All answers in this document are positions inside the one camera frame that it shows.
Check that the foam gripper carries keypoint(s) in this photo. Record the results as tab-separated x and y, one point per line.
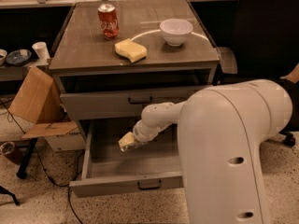
139	134

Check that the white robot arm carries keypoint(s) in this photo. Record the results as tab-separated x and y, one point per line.
219	131

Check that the grey upper drawer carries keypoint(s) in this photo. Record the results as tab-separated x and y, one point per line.
120	104

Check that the grey open lower drawer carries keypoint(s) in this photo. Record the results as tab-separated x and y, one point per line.
107	170

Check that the grey drawer cabinet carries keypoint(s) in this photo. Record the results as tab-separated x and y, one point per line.
161	54

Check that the red coke can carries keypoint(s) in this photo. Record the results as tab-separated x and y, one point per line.
108	20

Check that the white box on floor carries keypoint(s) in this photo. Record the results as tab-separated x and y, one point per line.
65	142

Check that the yellow sponge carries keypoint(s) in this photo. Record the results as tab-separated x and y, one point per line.
130	50

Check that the brown cardboard box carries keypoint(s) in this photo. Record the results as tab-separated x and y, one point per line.
38	101

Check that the black table leg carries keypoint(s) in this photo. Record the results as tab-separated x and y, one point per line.
25	160

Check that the brown cup on floor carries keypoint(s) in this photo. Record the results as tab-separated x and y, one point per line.
10	151

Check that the white paper cup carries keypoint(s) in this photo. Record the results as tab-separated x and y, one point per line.
41	50

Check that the dark plate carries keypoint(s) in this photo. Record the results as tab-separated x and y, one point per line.
19	57

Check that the white bowl at left edge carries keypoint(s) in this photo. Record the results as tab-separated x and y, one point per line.
3	55

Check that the black office chair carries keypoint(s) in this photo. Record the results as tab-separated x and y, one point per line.
265	44

